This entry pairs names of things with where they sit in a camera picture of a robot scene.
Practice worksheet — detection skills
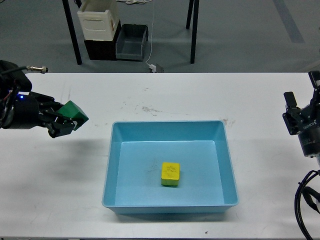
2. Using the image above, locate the black table leg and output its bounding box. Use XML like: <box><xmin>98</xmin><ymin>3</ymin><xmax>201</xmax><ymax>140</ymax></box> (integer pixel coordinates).
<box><xmin>185</xmin><ymin>0</ymin><xmax>200</xmax><ymax>64</ymax></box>
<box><xmin>62</xmin><ymin>0</ymin><xmax>82</xmax><ymax>65</ymax></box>

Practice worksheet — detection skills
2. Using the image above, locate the black table leg right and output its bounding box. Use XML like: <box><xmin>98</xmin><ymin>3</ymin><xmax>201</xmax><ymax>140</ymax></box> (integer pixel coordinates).
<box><xmin>185</xmin><ymin>0</ymin><xmax>200</xmax><ymax>64</ymax></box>

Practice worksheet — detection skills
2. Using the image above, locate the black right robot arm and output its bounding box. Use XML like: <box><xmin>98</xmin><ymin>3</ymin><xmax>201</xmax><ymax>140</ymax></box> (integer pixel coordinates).
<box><xmin>282</xmin><ymin>71</ymin><xmax>320</xmax><ymax>240</ymax></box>

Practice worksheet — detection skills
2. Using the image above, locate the black table leg left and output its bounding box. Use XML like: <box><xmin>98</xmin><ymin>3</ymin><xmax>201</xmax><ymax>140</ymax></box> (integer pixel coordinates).
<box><xmin>62</xmin><ymin>0</ymin><xmax>82</xmax><ymax>65</ymax></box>

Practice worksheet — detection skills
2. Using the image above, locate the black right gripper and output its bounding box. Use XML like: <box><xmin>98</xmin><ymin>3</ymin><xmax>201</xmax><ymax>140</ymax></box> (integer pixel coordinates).
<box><xmin>282</xmin><ymin>70</ymin><xmax>320</xmax><ymax>158</ymax></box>

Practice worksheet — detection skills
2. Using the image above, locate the yellow block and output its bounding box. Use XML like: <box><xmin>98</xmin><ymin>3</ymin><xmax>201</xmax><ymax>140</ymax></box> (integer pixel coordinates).
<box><xmin>161</xmin><ymin>162</ymin><xmax>181</xmax><ymax>187</ymax></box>

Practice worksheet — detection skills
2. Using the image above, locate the green block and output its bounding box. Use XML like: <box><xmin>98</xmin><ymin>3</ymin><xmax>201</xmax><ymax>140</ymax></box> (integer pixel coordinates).
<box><xmin>57</xmin><ymin>100</ymin><xmax>89</xmax><ymax>131</ymax></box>

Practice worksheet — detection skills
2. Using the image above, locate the grey storage bin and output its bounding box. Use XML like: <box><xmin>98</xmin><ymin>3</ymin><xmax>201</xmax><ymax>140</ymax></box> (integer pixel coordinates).
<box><xmin>115</xmin><ymin>24</ymin><xmax>149</xmax><ymax>62</ymax></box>

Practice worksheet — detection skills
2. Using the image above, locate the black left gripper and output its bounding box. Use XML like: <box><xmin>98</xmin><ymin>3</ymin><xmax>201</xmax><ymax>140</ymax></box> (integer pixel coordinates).
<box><xmin>4</xmin><ymin>91</ymin><xmax>85</xmax><ymax>139</ymax></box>

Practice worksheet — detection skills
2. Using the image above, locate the cream plastic container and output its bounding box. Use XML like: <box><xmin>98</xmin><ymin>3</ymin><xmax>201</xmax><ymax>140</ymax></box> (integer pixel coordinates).
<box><xmin>77</xmin><ymin>0</ymin><xmax>120</xmax><ymax>41</ymax></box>

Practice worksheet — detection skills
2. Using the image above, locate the black crate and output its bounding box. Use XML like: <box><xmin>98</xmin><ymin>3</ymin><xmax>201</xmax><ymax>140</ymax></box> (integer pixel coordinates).
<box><xmin>84</xmin><ymin>22</ymin><xmax>122</xmax><ymax>61</ymax></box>

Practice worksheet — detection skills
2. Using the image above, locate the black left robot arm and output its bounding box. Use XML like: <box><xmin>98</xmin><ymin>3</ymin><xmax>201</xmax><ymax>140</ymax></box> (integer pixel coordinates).
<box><xmin>0</xmin><ymin>60</ymin><xmax>89</xmax><ymax>138</ymax></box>

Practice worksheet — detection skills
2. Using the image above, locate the white hanging cable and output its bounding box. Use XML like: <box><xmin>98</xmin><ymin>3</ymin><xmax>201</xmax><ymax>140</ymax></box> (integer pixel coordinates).
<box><xmin>145</xmin><ymin>0</ymin><xmax>155</xmax><ymax>66</ymax></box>

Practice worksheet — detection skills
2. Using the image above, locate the blue plastic box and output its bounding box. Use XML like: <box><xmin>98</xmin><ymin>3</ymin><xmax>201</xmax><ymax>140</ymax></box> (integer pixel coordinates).
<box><xmin>102</xmin><ymin>120</ymin><xmax>239</xmax><ymax>215</ymax></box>

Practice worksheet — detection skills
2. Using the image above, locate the white power adapter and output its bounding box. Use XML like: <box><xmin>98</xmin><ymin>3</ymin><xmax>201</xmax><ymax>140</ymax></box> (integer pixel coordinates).
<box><xmin>148</xmin><ymin>64</ymin><xmax>157</xmax><ymax>73</ymax></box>

